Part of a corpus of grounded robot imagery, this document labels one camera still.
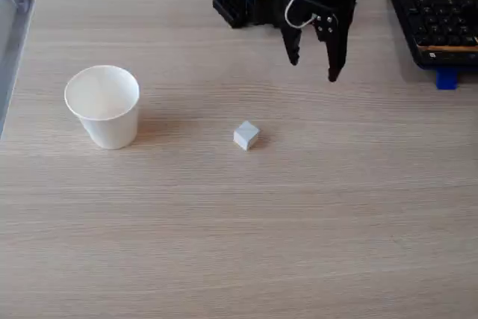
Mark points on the yellow pencil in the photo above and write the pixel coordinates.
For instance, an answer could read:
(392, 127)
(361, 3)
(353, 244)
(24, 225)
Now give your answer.
(448, 48)

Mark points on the white cube block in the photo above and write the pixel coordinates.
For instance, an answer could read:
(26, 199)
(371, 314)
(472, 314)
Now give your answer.
(246, 136)

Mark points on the white paper cup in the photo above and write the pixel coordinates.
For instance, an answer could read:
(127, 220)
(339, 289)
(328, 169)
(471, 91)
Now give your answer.
(106, 121)

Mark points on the blue plastic clamp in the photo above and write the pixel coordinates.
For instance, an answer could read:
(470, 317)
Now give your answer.
(447, 79)

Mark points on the black keyboard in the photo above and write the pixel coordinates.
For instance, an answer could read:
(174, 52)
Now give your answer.
(437, 24)

